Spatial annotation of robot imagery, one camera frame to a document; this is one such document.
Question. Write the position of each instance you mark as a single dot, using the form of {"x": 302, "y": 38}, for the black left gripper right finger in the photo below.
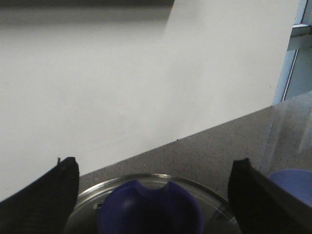
{"x": 262, "y": 207}

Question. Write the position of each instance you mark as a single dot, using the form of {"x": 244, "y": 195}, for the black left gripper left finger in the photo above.
{"x": 44, "y": 206}

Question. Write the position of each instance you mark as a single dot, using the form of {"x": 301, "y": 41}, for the glass lid with blue knob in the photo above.
{"x": 150, "y": 204}

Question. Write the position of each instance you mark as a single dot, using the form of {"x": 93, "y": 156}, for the light blue plastic bowl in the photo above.
{"x": 296, "y": 182}

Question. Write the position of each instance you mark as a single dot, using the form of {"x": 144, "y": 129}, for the window frame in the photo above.
{"x": 296, "y": 74}

